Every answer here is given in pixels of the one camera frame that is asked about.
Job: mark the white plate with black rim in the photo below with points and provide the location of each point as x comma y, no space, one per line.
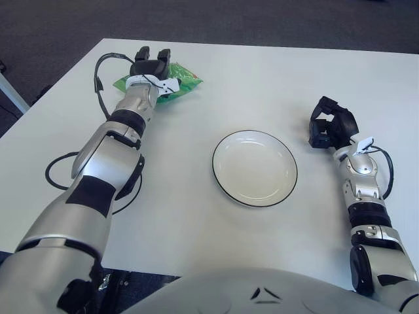
255,170

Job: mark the white right wrist connector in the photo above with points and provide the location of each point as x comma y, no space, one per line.
363,145

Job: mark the green snack bag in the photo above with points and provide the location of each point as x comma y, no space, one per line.
183,76

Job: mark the black caster wheel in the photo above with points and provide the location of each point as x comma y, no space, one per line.
2,65

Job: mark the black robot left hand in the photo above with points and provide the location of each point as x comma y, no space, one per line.
145,68

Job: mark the grey robot torso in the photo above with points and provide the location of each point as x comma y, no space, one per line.
229,294

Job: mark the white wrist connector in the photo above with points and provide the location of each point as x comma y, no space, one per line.
171,85
363,145

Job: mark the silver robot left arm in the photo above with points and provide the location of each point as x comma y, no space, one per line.
98,163

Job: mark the small silver metal bracket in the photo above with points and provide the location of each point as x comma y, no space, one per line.
104,282

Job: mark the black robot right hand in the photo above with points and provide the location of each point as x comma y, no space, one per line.
347,126

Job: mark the white left wrist connector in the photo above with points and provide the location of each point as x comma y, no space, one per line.
171,85

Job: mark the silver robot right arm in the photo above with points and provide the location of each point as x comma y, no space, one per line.
360,170

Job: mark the white neighbouring table leg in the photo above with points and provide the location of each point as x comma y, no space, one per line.
13,93

